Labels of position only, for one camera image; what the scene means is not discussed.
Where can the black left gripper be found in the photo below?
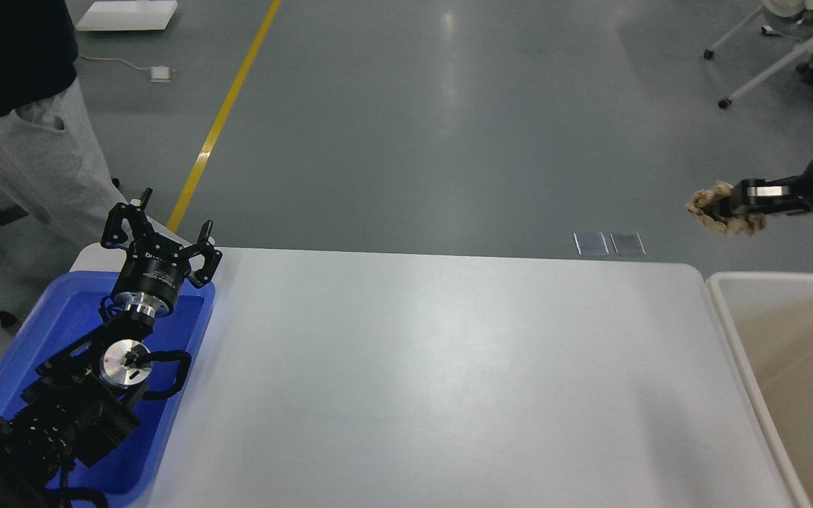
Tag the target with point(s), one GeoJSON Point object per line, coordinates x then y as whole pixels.
{"type": "Point", "coordinates": [153, 272]}

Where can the brown paper ball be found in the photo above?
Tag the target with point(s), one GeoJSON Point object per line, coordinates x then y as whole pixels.
{"type": "Point", "coordinates": [704, 207]}

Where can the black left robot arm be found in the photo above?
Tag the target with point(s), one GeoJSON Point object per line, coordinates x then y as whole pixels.
{"type": "Point", "coordinates": [81, 406]}

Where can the blue plastic bin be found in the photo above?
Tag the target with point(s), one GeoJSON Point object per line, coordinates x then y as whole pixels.
{"type": "Point", "coordinates": [68, 309]}

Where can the right metal floor plate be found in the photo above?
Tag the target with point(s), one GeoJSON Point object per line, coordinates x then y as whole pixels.
{"type": "Point", "coordinates": [628, 244]}

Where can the metal floor plate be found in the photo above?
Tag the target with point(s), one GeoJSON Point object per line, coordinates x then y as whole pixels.
{"type": "Point", "coordinates": [628, 244]}
{"type": "Point", "coordinates": [591, 244]}

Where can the beige plastic bin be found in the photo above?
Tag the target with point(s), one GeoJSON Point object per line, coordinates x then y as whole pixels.
{"type": "Point", "coordinates": [768, 322]}

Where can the left metal floor plate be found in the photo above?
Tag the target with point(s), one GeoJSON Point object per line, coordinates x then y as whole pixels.
{"type": "Point", "coordinates": [591, 244]}

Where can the person in grey trousers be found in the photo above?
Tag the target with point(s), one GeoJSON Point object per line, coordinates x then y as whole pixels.
{"type": "Point", "coordinates": [51, 164]}

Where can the white rolling chair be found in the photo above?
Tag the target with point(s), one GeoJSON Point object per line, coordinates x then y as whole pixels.
{"type": "Point", "coordinates": [790, 20]}

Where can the white flat board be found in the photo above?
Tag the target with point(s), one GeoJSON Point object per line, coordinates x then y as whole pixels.
{"type": "Point", "coordinates": [127, 16]}

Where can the white power adapter with cable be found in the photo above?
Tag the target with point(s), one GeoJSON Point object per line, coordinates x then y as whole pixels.
{"type": "Point", "coordinates": [156, 74]}

